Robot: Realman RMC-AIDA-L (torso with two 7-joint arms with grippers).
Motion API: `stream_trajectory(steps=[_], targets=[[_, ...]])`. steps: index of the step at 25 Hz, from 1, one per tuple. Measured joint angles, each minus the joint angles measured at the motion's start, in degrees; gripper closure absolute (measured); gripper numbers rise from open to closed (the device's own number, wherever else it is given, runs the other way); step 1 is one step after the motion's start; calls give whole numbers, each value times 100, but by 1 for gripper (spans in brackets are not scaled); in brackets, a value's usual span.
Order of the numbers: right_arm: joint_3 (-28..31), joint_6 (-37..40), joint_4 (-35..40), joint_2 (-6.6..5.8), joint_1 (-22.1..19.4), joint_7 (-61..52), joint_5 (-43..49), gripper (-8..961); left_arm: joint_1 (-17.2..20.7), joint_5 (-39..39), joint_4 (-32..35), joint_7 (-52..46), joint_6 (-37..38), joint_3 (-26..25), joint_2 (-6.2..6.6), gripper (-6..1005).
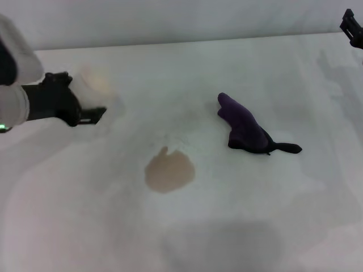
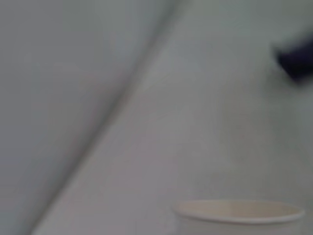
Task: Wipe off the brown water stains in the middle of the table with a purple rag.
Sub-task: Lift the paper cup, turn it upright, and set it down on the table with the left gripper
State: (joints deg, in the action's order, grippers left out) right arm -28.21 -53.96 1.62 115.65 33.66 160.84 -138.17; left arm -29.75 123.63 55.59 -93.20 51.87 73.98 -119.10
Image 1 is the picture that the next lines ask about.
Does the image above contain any purple rag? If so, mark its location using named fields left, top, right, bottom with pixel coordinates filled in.
left=217, top=92, right=303, bottom=156

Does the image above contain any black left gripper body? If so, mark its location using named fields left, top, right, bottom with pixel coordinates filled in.
left=21, top=80, right=83, bottom=128

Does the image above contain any white paper cup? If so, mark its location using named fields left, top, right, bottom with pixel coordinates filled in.
left=70, top=64, right=121, bottom=114

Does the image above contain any brown water stain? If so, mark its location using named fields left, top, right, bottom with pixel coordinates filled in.
left=144, top=146, right=196, bottom=195

